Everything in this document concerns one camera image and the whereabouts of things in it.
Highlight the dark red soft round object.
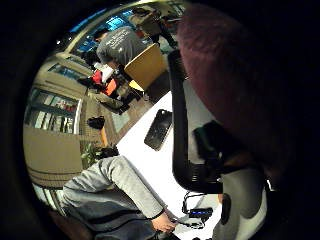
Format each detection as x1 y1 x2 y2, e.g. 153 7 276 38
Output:
176 3 301 188

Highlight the black smartphone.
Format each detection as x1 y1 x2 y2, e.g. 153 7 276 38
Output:
143 108 174 152

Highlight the black device with blue light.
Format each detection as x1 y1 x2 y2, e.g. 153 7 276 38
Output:
188 207 214 220

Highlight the black bag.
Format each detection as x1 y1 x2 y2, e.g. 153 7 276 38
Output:
87 115 106 131

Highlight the orange red bag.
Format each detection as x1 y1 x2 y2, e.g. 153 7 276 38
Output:
91 69 118 98

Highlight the green plant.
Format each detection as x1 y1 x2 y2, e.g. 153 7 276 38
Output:
80 142 102 168

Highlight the the person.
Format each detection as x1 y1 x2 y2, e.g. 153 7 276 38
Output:
61 154 168 240

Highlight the glass window panel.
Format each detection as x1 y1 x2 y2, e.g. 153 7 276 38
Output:
24 88 83 135

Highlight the black cable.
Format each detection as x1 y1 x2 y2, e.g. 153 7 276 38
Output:
181 191 208 215

